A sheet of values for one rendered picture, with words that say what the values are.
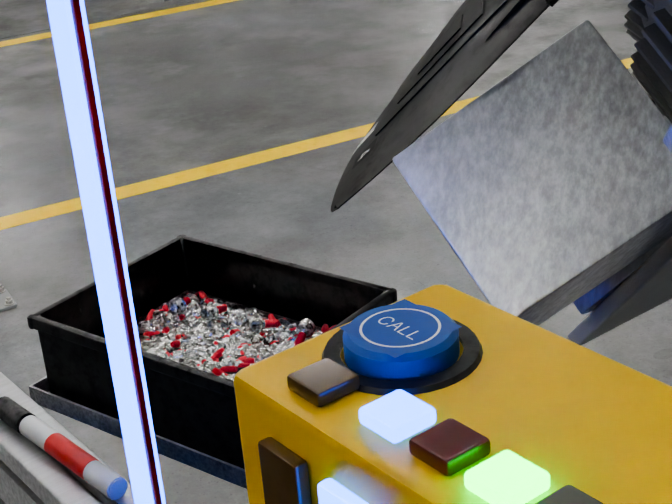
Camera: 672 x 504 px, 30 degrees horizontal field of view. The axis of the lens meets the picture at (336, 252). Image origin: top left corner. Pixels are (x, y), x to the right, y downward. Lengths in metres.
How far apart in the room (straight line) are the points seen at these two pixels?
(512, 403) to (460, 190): 0.39
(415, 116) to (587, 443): 0.57
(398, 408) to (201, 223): 2.96
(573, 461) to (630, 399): 0.04
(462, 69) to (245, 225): 2.41
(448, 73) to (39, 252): 2.47
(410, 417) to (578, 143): 0.41
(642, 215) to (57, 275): 2.51
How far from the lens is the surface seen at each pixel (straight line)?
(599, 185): 0.77
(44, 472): 0.79
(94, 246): 0.65
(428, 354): 0.41
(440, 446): 0.37
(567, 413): 0.40
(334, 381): 0.41
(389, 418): 0.38
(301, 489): 0.41
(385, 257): 3.03
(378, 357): 0.41
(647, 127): 0.77
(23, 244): 3.38
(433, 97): 0.92
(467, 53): 0.92
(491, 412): 0.40
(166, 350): 0.94
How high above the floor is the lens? 1.28
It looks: 25 degrees down
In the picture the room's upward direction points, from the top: 5 degrees counter-clockwise
